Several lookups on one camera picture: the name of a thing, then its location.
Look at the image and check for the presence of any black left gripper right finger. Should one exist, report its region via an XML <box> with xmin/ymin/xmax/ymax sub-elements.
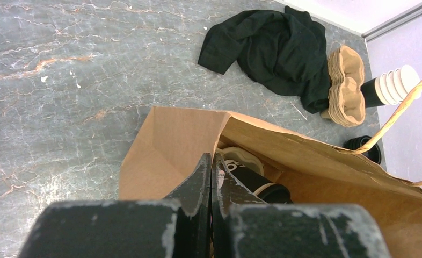
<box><xmin>210</xmin><ymin>153</ymin><xmax>391</xmax><ymax>257</ymax></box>

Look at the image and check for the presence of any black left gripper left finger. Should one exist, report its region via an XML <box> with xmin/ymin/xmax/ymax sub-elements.
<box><xmin>19</xmin><ymin>153</ymin><xmax>212</xmax><ymax>257</ymax></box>

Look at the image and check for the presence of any brown paper bag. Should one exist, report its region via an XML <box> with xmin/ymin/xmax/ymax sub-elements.
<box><xmin>118</xmin><ymin>73</ymin><xmax>422</xmax><ymax>258</ymax></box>

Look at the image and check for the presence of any stack of black lids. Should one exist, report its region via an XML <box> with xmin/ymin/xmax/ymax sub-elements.
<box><xmin>343</xmin><ymin>135</ymin><xmax>382</xmax><ymax>165</ymax></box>

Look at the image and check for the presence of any stack of white paper cups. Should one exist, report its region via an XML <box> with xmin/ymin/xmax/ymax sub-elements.
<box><xmin>361</xmin><ymin>65</ymin><xmax>420</xmax><ymax>108</ymax></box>

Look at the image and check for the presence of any brown cardboard cup carrier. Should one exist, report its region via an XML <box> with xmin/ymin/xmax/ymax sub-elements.
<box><xmin>321</xmin><ymin>45</ymin><xmax>366</xmax><ymax>127</ymax></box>

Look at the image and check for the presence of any black cloth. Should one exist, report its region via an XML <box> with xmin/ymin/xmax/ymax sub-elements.
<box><xmin>198</xmin><ymin>6</ymin><xmax>331</xmax><ymax>113</ymax></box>

